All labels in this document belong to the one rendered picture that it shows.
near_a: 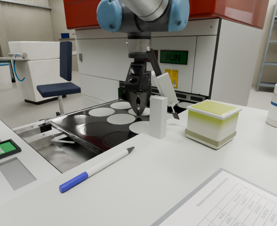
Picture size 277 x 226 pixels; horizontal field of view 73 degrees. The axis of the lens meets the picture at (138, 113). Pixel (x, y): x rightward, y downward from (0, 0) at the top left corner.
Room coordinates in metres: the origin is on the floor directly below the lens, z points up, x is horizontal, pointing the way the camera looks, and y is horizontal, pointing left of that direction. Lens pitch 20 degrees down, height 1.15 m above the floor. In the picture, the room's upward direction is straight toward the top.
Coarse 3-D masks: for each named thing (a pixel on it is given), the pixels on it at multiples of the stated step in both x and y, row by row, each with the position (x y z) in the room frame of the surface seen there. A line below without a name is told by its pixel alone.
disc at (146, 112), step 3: (138, 108) 0.72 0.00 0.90; (147, 108) 0.72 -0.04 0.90; (129, 111) 0.68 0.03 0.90; (132, 111) 0.68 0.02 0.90; (144, 111) 0.68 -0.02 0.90; (147, 111) 0.68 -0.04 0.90; (132, 114) 0.65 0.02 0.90; (135, 114) 0.65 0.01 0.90; (141, 114) 0.65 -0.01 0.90; (144, 114) 0.65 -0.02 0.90; (147, 114) 0.65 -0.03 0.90
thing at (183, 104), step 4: (120, 88) 0.90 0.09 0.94; (124, 88) 0.90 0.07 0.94; (120, 92) 0.90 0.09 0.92; (124, 92) 0.88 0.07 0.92; (136, 92) 0.83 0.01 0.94; (140, 92) 0.82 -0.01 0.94; (120, 96) 0.90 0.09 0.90; (180, 100) 0.69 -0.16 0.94; (184, 100) 0.69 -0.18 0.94; (176, 104) 0.69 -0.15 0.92; (180, 104) 0.68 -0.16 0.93; (184, 104) 0.67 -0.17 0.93; (188, 104) 0.66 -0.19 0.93; (192, 104) 0.65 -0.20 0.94
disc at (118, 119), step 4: (112, 116) 0.63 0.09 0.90; (116, 116) 0.63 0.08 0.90; (120, 116) 0.63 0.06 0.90; (124, 116) 0.63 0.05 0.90; (128, 116) 0.63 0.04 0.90; (132, 116) 0.63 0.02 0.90; (108, 120) 0.59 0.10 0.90; (112, 120) 0.59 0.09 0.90; (116, 120) 0.59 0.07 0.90; (120, 120) 0.59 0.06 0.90; (124, 120) 0.59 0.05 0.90; (128, 120) 0.59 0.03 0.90; (132, 120) 0.59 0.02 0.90; (120, 124) 0.56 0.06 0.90
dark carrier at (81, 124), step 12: (96, 108) 0.72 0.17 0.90; (60, 120) 0.59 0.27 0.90; (72, 120) 0.59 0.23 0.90; (84, 120) 0.59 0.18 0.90; (96, 120) 0.59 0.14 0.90; (144, 120) 0.59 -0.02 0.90; (72, 132) 0.50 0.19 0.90; (84, 132) 0.50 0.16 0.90; (96, 132) 0.50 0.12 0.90; (108, 132) 0.50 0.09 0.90; (120, 132) 0.50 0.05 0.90; (132, 132) 0.50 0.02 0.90; (96, 144) 0.43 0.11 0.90; (108, 144) 0.43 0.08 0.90
